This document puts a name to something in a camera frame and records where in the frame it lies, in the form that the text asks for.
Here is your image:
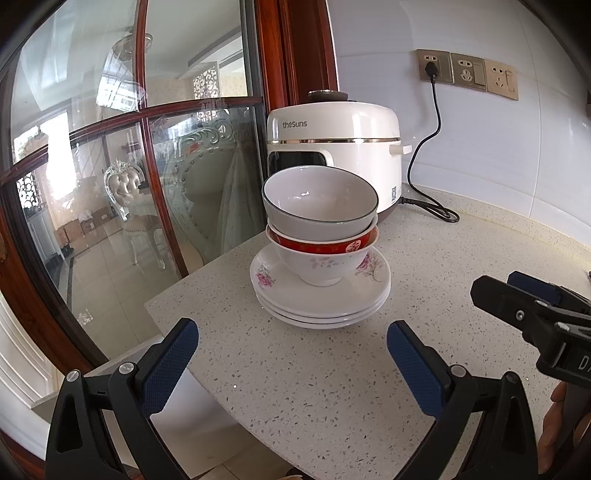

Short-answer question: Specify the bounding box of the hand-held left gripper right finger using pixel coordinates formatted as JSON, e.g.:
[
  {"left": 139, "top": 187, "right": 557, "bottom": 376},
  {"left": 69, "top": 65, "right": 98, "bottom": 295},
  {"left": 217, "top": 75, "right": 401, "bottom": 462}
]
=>
[{"left": 387, "top": 320, "right": 541, "bottom": 480}]

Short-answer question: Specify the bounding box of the person's right hand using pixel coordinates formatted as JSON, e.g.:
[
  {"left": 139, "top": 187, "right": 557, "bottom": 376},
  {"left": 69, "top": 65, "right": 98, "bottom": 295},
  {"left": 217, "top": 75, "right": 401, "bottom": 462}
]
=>
[{"left": 538, "top": 381, "right": 571, "bottom": 474}]

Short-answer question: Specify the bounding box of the white bowl with pink flowers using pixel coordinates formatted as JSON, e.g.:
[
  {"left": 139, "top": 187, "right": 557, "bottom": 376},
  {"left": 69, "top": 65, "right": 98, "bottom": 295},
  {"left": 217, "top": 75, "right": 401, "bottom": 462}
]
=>
[{"left": 270, "top": 240, "right": 376, "bottom": 287}]

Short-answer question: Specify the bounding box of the black power cord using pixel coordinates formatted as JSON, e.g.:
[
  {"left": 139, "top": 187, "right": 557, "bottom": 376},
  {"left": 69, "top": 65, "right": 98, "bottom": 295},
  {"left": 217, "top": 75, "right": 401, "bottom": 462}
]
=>
[{"left": 401, "top": 61, "right": 460, "bottom": 223}]

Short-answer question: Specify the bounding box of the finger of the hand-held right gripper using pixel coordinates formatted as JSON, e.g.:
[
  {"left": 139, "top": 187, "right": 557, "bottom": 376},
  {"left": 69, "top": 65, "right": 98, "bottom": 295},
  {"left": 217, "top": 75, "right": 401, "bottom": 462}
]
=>
[
  {"left": 470, "top": 275, "right": 572, "bottom": 366},
  {"left": 506, "top": 271, "right": 591, "bottom": 320}
]

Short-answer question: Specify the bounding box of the plain white plate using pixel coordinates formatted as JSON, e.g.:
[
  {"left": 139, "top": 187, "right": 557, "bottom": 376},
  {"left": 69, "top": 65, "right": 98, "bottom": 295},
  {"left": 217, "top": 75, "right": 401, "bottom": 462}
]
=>
[{"left": 268, "top": 302, "right": 382, "bottom": 330}]

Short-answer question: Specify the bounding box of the wooden framed glass partition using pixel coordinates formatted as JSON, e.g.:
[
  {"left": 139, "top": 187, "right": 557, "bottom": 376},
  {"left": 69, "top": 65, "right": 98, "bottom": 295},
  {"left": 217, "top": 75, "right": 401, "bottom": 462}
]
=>
[{"left": 0, "top": 0, "right": 340, "bottom": 370}]

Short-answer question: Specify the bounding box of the white bowl with dark rim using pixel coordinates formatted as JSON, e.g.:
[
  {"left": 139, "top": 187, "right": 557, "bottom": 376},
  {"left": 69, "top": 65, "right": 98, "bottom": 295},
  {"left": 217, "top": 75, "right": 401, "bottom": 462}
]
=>
[{"left": 262, "top": 165, "right": 379, "bottom": 237}]

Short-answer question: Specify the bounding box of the large ornate upholstered chair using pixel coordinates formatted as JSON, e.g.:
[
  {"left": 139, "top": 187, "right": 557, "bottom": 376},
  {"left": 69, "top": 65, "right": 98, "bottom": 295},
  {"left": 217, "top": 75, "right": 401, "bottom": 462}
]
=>
[{"left": 161, "top": 117, "right": 266, "bottom": 278}]

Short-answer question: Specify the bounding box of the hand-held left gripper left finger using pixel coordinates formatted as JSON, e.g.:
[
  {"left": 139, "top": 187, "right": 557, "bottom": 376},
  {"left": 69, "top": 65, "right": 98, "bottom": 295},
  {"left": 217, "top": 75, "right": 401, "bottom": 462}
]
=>
[{"left": 45, "top": 318, "right": 200, "bottom": 480}]

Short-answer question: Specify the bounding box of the brass wall socket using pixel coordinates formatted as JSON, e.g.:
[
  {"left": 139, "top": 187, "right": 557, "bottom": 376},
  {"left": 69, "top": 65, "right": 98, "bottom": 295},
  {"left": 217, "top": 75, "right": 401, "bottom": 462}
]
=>
[
  {"left": 450, "top": 52, "right": 488, "bottom": 92},
  {"left": 416, "top": 48, "right": 452, "bottom": 85},
  {"left": 484, "top": 59, "right": 519, "bottom": 101}
]

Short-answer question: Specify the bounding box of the white ornate dining chair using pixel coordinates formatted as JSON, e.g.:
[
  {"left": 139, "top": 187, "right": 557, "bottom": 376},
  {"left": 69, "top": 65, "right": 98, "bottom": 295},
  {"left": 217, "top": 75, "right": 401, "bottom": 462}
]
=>
[{"left": 104, "top": 159, "right": 167, "bottom": 271}]

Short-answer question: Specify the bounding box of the white bowl with red band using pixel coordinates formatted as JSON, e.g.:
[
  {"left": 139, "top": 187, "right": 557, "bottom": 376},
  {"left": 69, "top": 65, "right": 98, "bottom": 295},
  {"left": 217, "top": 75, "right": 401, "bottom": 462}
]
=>
[{"left": 265, "top": 224, "right": 379, "bottom": 256}]

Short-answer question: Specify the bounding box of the cream rice cooker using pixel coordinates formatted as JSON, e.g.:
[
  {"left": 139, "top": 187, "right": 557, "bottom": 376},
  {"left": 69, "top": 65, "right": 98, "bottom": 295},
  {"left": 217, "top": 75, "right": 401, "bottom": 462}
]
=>
[{"left": 266, "top": 90, "right": 413, "bottom": 227}]

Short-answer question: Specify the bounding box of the crystal chandelier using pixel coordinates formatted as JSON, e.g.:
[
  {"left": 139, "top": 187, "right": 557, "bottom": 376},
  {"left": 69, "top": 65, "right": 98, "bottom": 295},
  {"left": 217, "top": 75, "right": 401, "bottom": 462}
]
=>
[{"left": 104, "top": 28, "right": 153, "bottom": 61}]

